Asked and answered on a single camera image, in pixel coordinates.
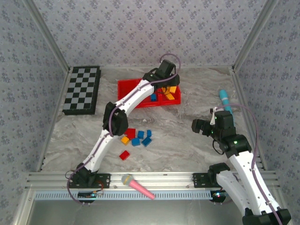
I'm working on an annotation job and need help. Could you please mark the teal toy microphone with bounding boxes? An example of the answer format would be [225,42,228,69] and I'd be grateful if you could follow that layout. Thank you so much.
[218,89,234,113]

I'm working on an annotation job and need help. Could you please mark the small circuit board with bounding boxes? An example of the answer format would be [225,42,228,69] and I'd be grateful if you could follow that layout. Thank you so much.
[210,190,227,203]
[78,190,104,200]

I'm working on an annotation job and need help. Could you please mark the black grey chessboard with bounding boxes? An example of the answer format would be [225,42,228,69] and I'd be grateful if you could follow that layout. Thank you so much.
[62,66,102,116]

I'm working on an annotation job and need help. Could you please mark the pink toy microphone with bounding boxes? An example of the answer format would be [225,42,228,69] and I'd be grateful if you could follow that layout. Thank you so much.
[121,173,156,200]

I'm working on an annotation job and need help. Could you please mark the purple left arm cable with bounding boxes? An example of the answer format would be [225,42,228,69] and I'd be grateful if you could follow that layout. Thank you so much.
[67,53,181,207]

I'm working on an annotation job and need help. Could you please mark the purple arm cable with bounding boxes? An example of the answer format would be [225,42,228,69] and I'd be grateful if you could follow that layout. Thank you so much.
[215,104,283,225]
[67,53,181,207]

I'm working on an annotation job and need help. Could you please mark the aluminium table end rail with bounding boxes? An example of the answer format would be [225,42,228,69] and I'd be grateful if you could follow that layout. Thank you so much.
[100,65,235,70]

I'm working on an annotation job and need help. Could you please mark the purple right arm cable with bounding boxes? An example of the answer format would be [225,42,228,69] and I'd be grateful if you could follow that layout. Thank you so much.
[215,104,283,225]

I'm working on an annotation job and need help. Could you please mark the aluminium table side rail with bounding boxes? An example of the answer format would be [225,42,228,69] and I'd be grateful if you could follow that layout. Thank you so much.
[231,67,268,173]
[37,67,71,173]

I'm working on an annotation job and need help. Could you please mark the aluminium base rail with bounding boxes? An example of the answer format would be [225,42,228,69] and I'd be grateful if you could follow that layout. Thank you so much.
[23,172,281,191]

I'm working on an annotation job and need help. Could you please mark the blue slotted cable duct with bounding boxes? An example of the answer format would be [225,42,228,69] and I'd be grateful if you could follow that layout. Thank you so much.
[34,189,213,201]

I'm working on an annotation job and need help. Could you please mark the aluminium frame post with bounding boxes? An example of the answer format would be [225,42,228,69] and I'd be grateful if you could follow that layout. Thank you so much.
[233,0,281,71]
[22,0,72,72]

